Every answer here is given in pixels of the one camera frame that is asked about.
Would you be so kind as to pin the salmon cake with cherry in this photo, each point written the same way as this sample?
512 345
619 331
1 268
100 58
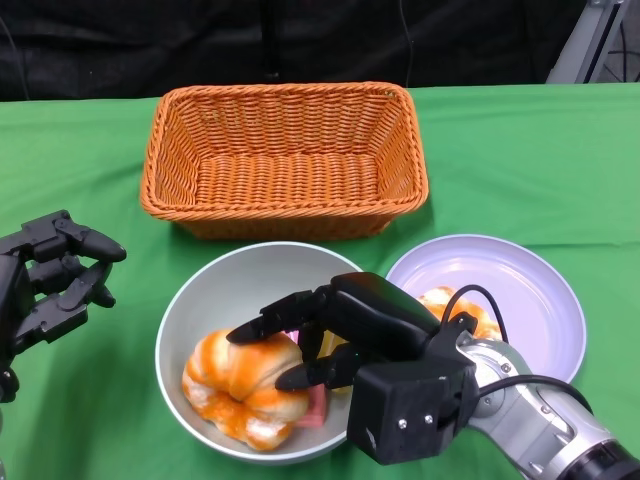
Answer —
314 410

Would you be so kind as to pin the aluminium frame post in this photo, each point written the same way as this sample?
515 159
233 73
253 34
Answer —
582 45

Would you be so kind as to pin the green tablecloth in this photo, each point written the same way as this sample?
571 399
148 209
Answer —
500 175

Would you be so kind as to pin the black backdrop curtain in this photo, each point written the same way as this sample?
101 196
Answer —
150 40

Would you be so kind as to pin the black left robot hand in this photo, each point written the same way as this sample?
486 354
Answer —
45 280

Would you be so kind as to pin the orange wicker basket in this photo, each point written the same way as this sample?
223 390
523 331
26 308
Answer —
290 185

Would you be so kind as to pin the lavender round plate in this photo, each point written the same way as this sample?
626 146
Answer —
525 300

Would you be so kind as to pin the pale grey-green bowl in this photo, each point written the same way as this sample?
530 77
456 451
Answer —
225 290

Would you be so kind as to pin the yellow layered cake slice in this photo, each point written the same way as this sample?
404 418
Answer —
330 345

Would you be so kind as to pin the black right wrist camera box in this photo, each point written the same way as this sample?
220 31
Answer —
405 410

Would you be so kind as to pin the orange striped bread roll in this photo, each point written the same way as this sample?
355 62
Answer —
235 380
435 302

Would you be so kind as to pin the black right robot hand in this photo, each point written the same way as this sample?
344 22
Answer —
380 320

